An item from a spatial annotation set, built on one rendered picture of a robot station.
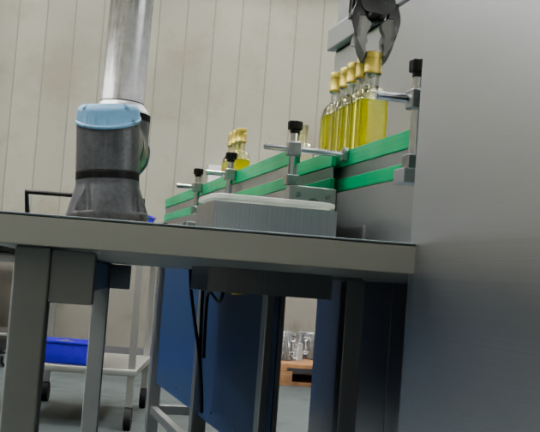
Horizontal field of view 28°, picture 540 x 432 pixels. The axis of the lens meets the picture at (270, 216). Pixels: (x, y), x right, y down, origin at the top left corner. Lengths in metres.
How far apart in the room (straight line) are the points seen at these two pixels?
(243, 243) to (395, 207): 0.62
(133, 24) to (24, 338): 1.03
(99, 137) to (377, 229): 0.52
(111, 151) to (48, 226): 0.76
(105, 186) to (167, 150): 6.67
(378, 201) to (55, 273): 0.77
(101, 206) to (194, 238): 0.74
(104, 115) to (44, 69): 6.80
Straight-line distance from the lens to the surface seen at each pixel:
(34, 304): 1.24
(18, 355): 1.24
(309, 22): 8.87
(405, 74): 2.33
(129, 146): 1.96
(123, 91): 2.12
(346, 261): 1.21
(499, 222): 1.03
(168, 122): 8.63
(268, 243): 1.20
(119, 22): 2.15
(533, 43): 1.02
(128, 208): 1.93
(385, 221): 1.81
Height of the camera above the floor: 0.69
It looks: 4 degrees up
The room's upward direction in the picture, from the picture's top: 4 degrees clockwise
